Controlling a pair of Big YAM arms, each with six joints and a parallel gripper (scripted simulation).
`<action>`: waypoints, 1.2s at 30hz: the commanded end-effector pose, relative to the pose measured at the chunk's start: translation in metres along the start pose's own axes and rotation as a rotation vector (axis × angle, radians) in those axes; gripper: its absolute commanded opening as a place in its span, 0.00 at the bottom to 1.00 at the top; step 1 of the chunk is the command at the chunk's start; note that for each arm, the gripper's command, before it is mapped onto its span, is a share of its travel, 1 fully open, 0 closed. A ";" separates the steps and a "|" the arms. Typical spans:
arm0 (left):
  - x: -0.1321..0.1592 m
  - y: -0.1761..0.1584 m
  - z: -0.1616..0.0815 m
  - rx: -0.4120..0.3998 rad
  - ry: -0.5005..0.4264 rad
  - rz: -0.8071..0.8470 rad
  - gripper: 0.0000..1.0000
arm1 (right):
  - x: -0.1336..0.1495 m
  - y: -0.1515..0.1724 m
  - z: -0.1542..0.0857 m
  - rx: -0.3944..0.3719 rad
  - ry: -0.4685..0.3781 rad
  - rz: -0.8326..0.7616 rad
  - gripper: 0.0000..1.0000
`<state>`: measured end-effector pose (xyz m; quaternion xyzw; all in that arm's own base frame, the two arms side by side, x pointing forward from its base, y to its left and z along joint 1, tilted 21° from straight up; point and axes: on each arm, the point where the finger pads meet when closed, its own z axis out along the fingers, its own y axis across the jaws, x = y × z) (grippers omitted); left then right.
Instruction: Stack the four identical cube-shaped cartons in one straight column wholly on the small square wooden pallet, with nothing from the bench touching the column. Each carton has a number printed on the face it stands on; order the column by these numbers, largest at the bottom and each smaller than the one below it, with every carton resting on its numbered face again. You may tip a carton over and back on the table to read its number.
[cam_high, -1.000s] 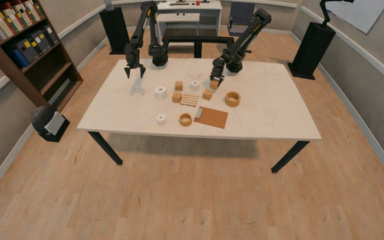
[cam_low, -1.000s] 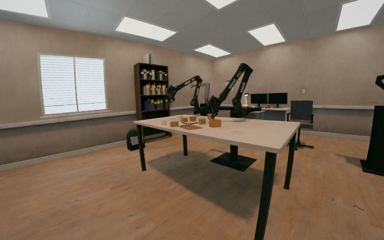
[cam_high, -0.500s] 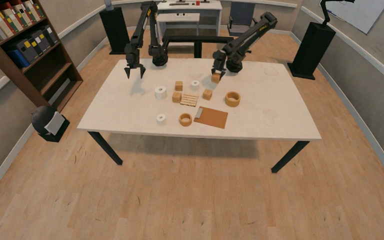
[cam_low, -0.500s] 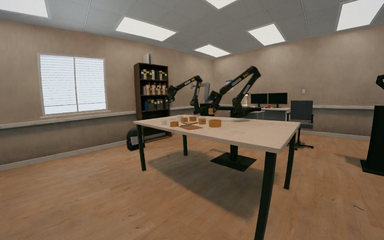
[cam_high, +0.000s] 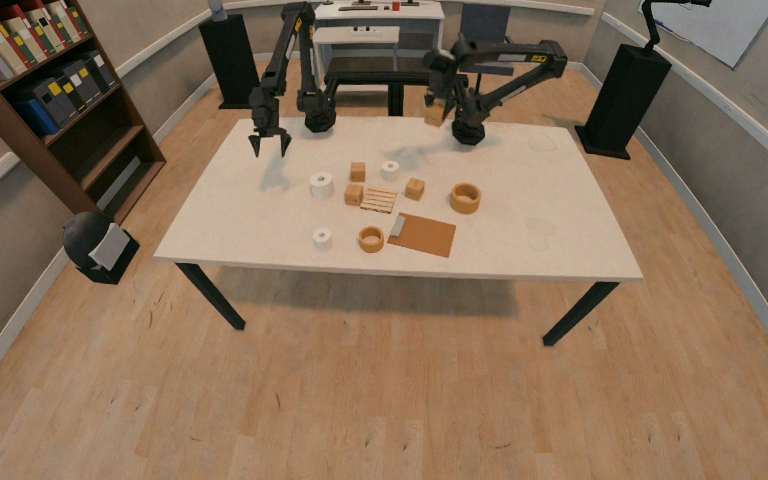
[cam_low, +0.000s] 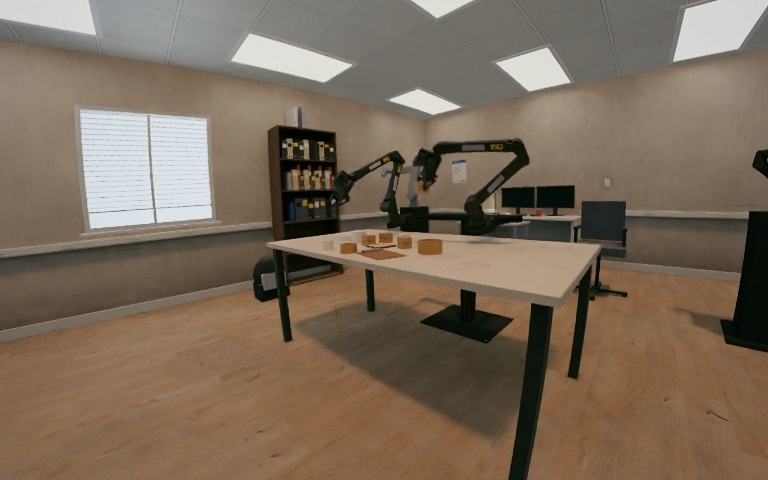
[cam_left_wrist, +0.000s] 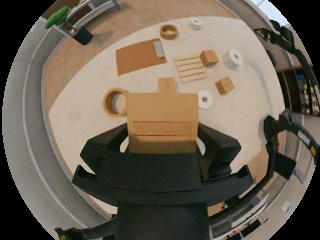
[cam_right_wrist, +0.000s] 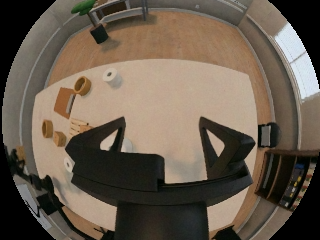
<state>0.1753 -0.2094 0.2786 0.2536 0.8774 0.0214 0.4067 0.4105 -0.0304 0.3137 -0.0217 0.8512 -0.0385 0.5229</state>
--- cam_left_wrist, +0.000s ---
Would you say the brown cardboard carton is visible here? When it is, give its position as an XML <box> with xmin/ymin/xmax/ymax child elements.
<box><xmin>158</xmin><ymin>78</ymin><xmax>176</xmax><ymax>92</ymax></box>
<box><xmin>199</xmin><ymin>50</ymin><xmax>219</xmax><ymax>67</ymax></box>
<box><xmin>214</xmin><ymin>77</ymin><xmax>234</xmax><ymax>95</ymax></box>
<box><xmin>127</xmin><ymin>92</ymin><xmax>198</xmax><ymax>154</ymax></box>

